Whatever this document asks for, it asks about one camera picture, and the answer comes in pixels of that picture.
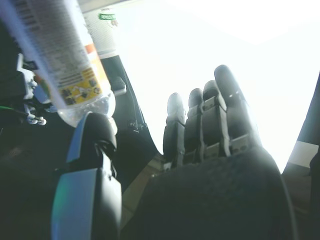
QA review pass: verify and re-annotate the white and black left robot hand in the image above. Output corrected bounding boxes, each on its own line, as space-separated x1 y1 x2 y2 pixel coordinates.
51 64 300 240

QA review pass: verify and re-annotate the orange juice bottle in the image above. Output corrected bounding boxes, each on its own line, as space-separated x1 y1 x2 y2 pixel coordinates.
0 0 117 129

